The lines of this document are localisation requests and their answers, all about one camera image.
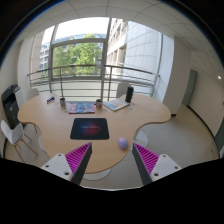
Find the white chair behind table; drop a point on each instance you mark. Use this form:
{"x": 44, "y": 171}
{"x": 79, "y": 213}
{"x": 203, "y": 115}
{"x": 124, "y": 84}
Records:
{"x": 122, "y": 89}

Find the red blue magazine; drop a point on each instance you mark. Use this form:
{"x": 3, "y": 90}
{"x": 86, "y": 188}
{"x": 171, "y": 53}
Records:
{"x": 82, "y": 108}

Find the white chair far left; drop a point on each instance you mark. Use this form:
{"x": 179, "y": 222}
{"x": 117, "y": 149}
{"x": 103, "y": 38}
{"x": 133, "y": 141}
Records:
{"x": 32, "y": 93}

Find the metal balcony railing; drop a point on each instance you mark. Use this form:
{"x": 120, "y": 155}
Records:
{"x": 90, "y": 82}

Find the black mouse pad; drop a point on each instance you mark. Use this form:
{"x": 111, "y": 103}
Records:
{"x": 89, "y": 129}

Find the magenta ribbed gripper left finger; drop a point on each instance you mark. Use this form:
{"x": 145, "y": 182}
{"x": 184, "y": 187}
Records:
{"x": 70, "y": 166}

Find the wooden table with white base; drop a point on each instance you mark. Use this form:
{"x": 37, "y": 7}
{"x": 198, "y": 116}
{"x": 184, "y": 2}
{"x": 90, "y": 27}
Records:
{"x": 55, "y": 124}

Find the black cylindrical bottle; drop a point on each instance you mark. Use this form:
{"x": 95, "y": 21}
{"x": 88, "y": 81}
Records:
{"x": 129, "y": 94}

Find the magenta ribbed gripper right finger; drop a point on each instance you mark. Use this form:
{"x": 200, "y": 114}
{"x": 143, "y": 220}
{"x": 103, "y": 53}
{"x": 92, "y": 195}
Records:
{"x": 152, "y": 166}

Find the small blue black object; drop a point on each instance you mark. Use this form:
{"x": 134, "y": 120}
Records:
{"x": 50, "y": 99}

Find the white chair wooden legs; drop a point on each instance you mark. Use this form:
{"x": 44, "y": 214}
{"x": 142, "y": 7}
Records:
{"x": 15, "y": 136}

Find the dark patterned mug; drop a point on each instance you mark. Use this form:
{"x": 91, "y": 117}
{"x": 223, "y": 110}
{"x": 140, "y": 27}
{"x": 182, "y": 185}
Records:
{"x": 63, "y": 102}

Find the lilac computer mouse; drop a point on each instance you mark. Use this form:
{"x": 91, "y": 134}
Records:
{"x": 123, "y": 143}

